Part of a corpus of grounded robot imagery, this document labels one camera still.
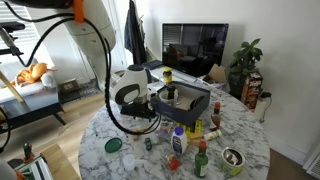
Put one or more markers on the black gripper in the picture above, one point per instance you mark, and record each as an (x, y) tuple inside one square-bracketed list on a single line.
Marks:
[(138, 111)]

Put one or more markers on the green toy car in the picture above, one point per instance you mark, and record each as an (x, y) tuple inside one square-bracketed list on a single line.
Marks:
[(148, 143)]

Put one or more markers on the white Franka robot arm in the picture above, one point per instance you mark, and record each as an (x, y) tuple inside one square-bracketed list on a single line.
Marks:
[(93, 36)]

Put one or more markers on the orange stuffed toy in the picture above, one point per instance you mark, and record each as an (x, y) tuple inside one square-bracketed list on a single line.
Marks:
[(30, 75)]

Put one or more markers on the purple snack packet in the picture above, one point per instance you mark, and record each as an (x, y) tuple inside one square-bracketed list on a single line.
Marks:
[(165, 128)]

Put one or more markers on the green plastic lid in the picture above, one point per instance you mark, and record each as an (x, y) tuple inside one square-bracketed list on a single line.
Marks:
[(113, 145)]

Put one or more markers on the white cup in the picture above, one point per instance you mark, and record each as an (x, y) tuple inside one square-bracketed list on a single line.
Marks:
[(163, 98)]

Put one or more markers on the clear plastic cup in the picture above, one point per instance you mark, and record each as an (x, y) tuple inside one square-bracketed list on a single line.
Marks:
[(129, 162)]

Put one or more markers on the white paper sheet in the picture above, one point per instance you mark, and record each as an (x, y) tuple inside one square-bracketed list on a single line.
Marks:
[(155, 88)]

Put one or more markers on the dark blue cardboard box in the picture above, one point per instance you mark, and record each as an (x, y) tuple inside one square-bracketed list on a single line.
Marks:
[(180, 115)]

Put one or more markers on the white bottle blue cap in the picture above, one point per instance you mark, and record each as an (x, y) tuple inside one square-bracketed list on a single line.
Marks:
[(179, 143)]

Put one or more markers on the dark glass bottle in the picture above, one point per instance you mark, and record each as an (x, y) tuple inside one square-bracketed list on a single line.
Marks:
[(170, 91)]

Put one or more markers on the grey chair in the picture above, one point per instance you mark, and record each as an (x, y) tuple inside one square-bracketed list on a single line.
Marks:
[(149, 76)]

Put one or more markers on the small red capped jar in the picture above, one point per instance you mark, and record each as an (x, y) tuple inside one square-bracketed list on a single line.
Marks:
[(173, 164)]

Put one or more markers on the yellow jar black cap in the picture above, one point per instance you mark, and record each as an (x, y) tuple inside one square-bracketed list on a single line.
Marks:
[(167, 77)]

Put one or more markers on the long wooden block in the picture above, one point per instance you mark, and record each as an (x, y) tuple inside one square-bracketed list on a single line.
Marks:
[(195, 137)]

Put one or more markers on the dark blue flat book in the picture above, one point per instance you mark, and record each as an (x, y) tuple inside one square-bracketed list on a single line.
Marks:
[(151, 64)]

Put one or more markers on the black round object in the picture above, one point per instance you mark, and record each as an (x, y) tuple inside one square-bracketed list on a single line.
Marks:
[(196, 102)]

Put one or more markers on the white low tv stand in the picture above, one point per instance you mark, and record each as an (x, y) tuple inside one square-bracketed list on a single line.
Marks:
[(181, 76)]

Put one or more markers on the green glass bottle red cap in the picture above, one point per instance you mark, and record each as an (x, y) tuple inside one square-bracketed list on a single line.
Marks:
[(201, 165)]

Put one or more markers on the small white bottle green cap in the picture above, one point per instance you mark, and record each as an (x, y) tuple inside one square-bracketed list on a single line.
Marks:
[(212, 135)]

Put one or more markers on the brown sauce bottle red cap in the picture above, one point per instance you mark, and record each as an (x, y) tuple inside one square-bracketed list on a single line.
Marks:
[(215, 120)]

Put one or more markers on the brown box with label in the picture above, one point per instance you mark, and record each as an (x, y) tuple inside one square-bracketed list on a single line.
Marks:
[(68, 86)]

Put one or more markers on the dark hanging coat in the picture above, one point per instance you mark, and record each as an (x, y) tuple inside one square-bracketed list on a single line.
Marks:
[(133, 36)]

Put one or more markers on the open brown cardboard box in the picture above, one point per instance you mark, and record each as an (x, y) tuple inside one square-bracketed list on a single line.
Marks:
[(216, 75)]

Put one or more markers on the black flat screen television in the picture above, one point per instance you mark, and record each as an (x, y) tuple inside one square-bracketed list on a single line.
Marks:
[(195, 50)]

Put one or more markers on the open green tin can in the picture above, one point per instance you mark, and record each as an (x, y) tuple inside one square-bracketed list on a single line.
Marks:
[(230, 168)]

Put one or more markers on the dark plant pot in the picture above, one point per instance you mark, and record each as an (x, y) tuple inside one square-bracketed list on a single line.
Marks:
[(236, 86)]

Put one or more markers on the black red clamp tool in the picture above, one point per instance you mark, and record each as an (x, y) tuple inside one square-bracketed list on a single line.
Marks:
[(27, 151)]

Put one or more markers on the green white striped object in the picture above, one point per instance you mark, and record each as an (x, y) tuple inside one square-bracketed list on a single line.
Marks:
[(33, 170)]

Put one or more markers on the orange Jenga box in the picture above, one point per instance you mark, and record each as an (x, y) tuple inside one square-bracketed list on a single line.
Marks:
[(251, 90)]

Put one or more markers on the white canister black lid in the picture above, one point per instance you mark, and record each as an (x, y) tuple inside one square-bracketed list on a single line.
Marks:
[(261, 108)]

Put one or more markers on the green leafy plant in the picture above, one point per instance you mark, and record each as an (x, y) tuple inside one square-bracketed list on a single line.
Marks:
[(246, 58)]

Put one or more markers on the wooden slat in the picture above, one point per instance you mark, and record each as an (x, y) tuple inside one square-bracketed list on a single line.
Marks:
[(11, 86)]

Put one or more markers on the white floor vent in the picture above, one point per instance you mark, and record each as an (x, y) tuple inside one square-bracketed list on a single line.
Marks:
[(314, 166)]

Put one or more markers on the grey daybed black frame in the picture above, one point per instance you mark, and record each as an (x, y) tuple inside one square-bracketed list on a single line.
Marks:
[(20, 96)]

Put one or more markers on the black camera stand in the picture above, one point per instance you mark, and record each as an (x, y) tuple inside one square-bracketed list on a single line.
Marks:
[(11, 26)]

